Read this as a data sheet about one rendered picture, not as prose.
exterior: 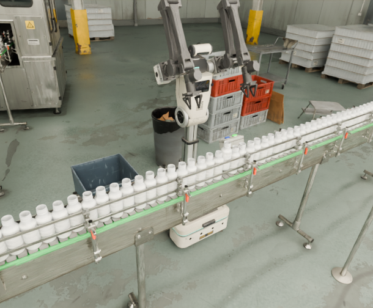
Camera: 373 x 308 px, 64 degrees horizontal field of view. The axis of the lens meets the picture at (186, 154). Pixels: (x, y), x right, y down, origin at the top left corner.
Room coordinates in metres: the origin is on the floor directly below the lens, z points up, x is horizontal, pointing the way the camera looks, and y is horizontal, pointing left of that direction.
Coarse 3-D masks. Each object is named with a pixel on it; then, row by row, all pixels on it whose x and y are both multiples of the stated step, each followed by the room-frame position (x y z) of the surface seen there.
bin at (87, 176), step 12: (108, 156) 1.58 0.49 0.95; (120, 156) 1.61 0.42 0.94; (72, 168) 1.43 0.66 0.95; (84, 168) 1.49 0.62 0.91; (96, 168) 1.53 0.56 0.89; (108, 168) 1.57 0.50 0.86; (120, 168) 1.62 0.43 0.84; (132, 168) 1.46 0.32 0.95; (84, 180) 1.48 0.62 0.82; (96, 180) 1.52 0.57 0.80; (108, 180) 1.57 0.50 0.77; (120, 180) 1.62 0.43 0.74; (132, 180) 1.34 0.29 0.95
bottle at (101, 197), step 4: (96, 188) 0.98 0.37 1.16; (100, 188) 1.00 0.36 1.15; (104, 188) 0.99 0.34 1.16; (96, 192) 0.98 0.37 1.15; (100, 192) 0.96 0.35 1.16; (104, 192) 0.97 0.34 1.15; (96, 196) 0.97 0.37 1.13; (100, 196) 0.96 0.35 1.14; (104, 196) 0.97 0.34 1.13; (108, 196) 0.99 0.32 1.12; (96, 200) 0.96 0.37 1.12; (100, 200) 0.95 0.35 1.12; (104, 200) 0.96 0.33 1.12; (108, 200) 0.98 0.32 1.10; (100, 204) 0.95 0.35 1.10; (100, 208) 0.95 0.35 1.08; (104, 208) 0.96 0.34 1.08; (108, 208) 0.97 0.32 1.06; (100, 212) 0.95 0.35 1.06; (104, 212) 0.95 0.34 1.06; (108, 212) 0.97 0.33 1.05; (100, 216) 0.95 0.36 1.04; (100, 220) 0.95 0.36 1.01; (104, 220) 0.95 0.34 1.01
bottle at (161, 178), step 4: (160, 168) 1.16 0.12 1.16; (160, 172) 1.13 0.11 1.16; (164, 172) 1.14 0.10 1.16; (156, 176) 1.15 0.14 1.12; (160, 176) 1.13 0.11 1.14; (164, 176) 1.14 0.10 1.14; (156, 180) 1.13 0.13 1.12; (160, 180) 1.12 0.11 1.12; (164, 180) 1.12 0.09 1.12; (160, 188) 1.12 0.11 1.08; (164, 188) 1.12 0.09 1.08; (160, 192) 1.12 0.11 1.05; (164, 192) 1.12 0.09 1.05; (164, 196) 1.12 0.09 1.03; (160, 200) 1.12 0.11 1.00
